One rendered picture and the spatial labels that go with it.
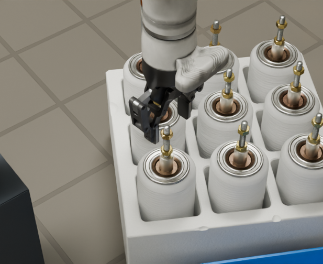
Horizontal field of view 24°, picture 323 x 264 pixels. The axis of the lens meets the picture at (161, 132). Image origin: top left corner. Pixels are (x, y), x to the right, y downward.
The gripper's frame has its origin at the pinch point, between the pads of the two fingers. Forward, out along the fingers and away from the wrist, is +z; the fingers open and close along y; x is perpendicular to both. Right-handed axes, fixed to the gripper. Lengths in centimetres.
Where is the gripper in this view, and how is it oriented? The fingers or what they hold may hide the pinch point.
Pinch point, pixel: (168, 122)
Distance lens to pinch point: 114.2
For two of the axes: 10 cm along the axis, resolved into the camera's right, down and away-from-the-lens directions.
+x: 7.2, 5.2, -4.6
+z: 0.0, 6.6, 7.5
